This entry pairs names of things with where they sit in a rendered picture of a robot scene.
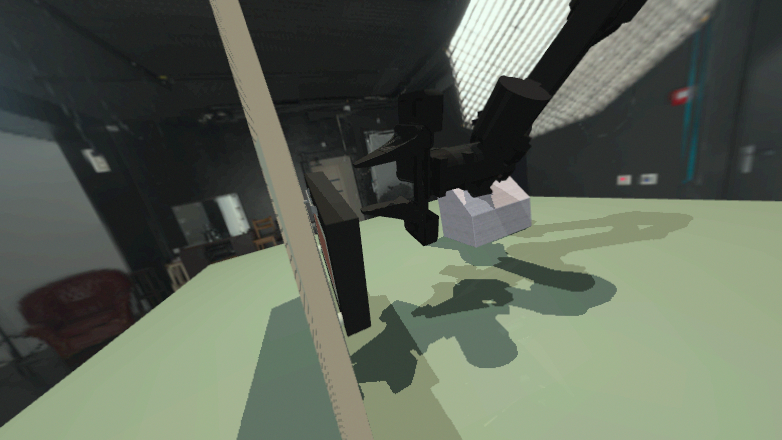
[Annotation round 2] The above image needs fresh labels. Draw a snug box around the beige wall panel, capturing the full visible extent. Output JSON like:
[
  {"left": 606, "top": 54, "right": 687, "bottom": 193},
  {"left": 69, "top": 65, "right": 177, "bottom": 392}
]
[{"left": 210, "top": 0, "right": 374, "bottom": 440}]

